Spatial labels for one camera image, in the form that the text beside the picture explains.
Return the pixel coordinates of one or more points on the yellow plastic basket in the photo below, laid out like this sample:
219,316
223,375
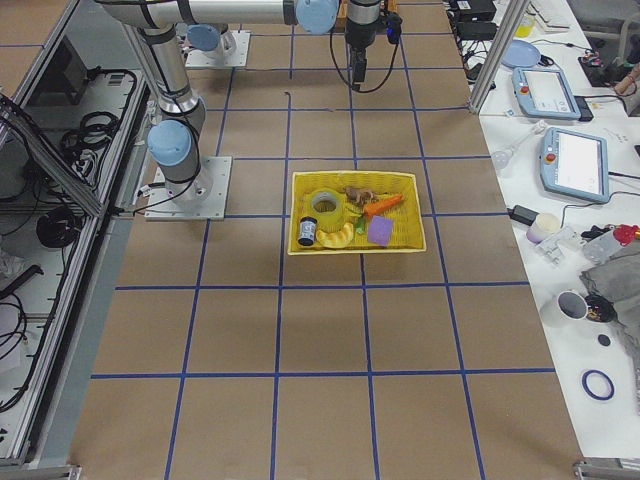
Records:
408,233

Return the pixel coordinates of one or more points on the small dark spice jar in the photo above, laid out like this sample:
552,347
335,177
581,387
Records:
307,231

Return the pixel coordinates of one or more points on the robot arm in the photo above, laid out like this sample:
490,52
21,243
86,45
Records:
151,27
363,21

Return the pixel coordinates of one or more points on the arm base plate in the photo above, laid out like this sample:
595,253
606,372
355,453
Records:
208,48
205,198

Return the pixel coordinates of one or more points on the toy carrot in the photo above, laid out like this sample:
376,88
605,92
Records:
379,207

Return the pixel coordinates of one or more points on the white lilac cup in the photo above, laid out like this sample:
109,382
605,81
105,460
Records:
544,225

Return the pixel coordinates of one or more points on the aluminium frame post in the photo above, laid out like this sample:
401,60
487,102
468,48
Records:
505,33

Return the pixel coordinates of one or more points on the blue plate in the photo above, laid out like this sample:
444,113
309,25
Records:
521,54

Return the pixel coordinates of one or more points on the toy croissant bread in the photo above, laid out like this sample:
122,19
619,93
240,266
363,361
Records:
336,240

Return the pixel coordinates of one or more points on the yellow packing tape roll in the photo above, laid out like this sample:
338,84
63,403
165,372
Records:
326,207

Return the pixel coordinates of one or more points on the grey cloth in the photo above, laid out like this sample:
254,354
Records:
613,297

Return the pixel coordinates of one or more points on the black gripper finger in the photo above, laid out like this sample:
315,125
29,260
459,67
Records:
358,67

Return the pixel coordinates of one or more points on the upper teach pendant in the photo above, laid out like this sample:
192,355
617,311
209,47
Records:
543,93

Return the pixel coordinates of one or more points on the white mug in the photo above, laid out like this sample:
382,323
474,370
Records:
565,308

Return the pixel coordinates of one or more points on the black power adapter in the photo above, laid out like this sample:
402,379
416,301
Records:
522,215

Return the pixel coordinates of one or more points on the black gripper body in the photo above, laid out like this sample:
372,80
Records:
359,33

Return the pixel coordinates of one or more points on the purple block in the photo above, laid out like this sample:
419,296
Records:
380,230

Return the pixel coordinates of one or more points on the lower teach pendant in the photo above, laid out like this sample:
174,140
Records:
574,164

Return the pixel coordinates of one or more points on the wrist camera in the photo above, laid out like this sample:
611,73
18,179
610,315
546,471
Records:
393,25

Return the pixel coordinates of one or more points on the teach pendant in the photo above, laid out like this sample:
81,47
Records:
543,93
574,164

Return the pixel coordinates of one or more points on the brown toy animal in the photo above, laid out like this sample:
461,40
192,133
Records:
360,196

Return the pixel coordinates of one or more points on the green toy leaf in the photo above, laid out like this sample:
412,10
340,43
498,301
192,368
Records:
360,225

